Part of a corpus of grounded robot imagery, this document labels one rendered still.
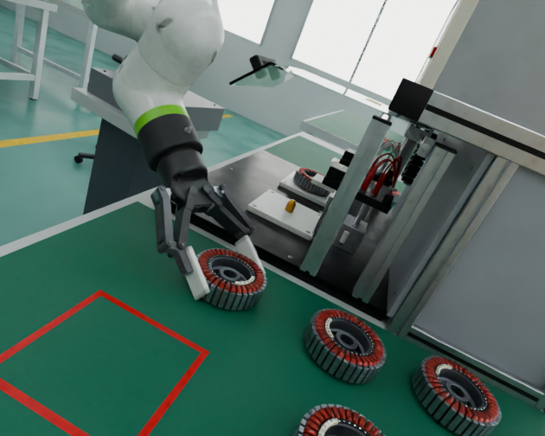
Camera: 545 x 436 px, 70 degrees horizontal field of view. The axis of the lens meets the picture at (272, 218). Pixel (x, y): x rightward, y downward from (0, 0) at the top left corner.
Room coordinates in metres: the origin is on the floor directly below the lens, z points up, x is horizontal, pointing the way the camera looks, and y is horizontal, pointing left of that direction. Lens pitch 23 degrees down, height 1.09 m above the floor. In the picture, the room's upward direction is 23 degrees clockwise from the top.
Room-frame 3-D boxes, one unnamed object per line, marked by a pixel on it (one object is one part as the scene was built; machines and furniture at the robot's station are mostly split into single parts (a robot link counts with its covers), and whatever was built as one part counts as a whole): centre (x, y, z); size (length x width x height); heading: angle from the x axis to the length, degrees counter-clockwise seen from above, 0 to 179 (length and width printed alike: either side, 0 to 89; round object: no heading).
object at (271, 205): (0.82, -0.03, 0.78); 0.15 x 0.15 x 0.01; 81
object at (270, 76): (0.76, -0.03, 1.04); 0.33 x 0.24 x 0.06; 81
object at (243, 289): (0.50, 0.03, 0.77); 0.11 x 0.11 x 0.04
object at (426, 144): (0.91, -0.22, 1.04); 0.62 x 0.02 x 0.03; 171
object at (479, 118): (0.89, -0.36, 1.09); 0.68 x 0.44 x 0.05; 171
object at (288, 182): (1.06, -0.07, 0.78); 0.15 x 0.15 x 0.01; 81
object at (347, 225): (0.80, -0.17, 0.80); 0.08 x 0.05 x 0.06; 171
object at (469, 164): (0.90, -0.30, 0.92); 0.66 x 0.01 x 0.30; 171
